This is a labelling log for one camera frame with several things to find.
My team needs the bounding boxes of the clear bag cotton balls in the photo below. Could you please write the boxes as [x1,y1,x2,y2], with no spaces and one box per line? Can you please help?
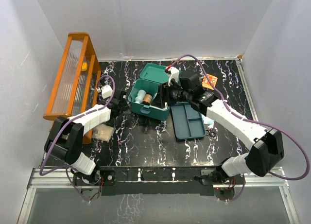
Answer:
[92,124,115,142]

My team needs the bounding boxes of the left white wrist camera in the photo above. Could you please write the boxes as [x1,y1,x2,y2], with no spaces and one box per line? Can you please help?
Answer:
[97,85,113,99]

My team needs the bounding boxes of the amber bottle orange label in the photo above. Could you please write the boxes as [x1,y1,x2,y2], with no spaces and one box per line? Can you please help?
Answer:
[142,93,153,105]

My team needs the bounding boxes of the orange patterned card packet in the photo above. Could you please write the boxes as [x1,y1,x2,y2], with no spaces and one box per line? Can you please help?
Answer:
[202,74,218,90]

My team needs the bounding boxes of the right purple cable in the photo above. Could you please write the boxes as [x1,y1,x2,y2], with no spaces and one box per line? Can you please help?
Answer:
[167,54,311,203]

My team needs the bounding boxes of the yellow item on rack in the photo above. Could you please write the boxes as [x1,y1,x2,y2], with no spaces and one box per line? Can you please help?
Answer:
[81,61,88,71]

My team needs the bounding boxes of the black front mounting rail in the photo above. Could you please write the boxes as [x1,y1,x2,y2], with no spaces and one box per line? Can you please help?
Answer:
[97,165,246,197]

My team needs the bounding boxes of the orange wooden rack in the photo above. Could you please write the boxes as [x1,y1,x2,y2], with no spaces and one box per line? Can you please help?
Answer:
[43,32,102,144]

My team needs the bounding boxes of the green medicine box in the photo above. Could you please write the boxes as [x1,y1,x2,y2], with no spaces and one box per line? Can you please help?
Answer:
[128,63,180,121]

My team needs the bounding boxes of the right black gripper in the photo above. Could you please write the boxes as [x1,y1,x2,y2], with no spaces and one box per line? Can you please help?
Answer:
[152,80,191,109]

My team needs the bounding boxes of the small scissors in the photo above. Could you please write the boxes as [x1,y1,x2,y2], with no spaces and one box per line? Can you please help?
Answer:
[206,128,217,138]

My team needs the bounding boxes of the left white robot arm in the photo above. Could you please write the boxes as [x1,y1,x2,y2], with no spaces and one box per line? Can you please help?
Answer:
[44,89,128,185]

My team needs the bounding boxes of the dark blue divided tray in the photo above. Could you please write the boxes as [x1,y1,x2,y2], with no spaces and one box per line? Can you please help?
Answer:
[171,103,206,141]

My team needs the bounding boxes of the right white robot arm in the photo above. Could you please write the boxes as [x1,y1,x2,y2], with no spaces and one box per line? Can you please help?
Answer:
[159,73,284,184]

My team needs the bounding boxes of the white plastic medicine bottle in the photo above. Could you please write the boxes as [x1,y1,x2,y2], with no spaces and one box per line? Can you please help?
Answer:
[135,89,146,103]

